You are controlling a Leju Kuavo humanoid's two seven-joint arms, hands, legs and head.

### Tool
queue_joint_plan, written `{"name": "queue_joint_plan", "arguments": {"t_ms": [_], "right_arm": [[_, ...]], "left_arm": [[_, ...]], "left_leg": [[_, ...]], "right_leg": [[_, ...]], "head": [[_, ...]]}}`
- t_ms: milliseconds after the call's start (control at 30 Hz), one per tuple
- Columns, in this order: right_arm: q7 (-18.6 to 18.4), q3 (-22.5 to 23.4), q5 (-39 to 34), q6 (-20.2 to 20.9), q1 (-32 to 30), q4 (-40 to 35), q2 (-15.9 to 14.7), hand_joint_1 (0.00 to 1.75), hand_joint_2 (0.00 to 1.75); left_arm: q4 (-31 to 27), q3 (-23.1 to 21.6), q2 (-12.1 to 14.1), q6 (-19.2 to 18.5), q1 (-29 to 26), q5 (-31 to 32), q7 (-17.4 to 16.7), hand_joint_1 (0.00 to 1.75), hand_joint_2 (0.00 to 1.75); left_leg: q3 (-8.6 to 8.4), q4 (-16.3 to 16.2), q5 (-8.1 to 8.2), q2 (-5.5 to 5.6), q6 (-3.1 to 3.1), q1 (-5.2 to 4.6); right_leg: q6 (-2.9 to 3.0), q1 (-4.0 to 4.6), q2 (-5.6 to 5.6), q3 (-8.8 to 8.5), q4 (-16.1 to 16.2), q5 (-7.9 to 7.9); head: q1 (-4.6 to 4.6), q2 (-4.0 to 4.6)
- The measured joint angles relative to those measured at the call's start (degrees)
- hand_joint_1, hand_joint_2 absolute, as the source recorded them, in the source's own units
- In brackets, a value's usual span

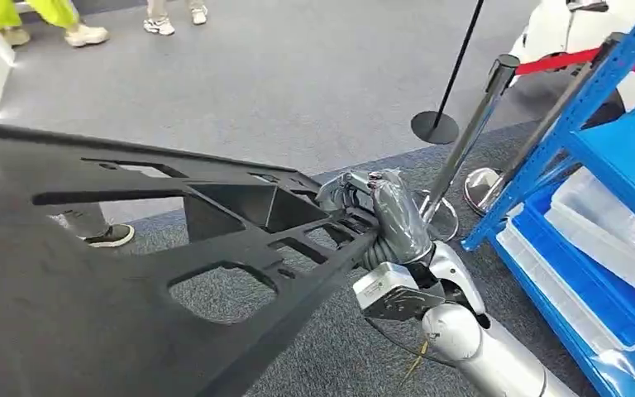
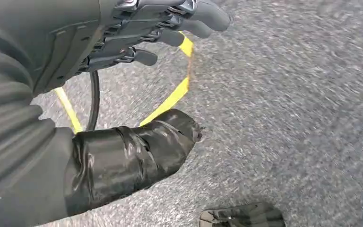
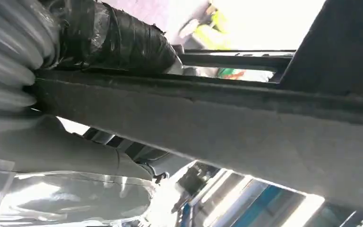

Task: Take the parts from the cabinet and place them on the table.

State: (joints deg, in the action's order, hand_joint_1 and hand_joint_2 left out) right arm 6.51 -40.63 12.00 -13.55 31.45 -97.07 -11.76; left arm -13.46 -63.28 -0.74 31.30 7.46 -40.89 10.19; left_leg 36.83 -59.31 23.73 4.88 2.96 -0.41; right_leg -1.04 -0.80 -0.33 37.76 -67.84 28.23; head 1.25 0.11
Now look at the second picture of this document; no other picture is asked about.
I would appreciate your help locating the robot black foot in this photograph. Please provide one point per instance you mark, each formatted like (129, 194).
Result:
(244, 216)

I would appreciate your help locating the robot left hand grey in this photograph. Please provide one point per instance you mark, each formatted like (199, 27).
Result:
(128, 156)

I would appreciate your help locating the yellow floor tape square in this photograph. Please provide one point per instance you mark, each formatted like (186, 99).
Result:
(172, 98)

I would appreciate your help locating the robot left arm ribbed sleeve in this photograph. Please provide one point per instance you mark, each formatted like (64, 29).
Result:
(3, 109)

